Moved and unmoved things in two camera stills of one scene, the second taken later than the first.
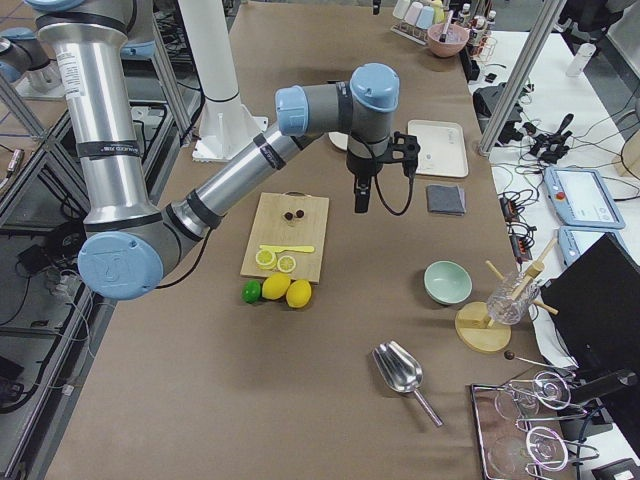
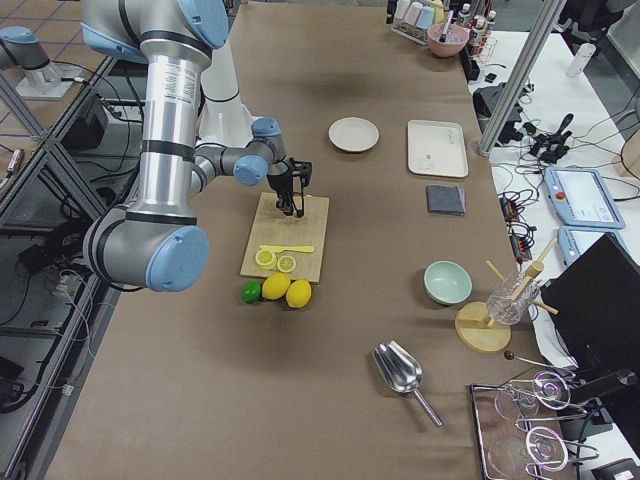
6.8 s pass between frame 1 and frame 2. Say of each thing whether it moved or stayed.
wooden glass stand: stayed
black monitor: stayed
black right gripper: moved
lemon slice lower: stayed
